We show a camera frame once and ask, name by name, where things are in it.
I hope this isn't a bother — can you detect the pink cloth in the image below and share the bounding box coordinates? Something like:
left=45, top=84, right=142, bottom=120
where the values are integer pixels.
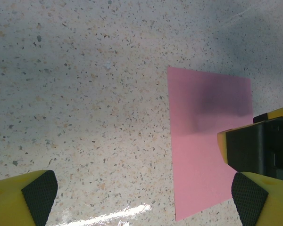
left=166, top=66, right=254, bottom=222

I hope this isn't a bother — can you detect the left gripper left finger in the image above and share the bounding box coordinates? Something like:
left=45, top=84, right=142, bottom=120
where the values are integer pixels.
left=0, top=169, right=58, bottom=226

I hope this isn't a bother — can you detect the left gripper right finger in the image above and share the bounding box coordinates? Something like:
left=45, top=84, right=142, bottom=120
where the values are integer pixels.
left=231, top=171, right=283, bottom=226

